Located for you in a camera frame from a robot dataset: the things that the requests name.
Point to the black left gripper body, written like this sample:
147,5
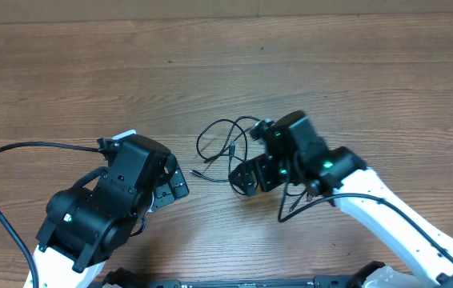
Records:
164,193

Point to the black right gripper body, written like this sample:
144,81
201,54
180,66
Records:
279,170

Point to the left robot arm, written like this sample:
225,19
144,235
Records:
86,223

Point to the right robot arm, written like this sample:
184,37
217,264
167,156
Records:
296,155

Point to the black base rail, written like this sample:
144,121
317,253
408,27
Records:
375,274

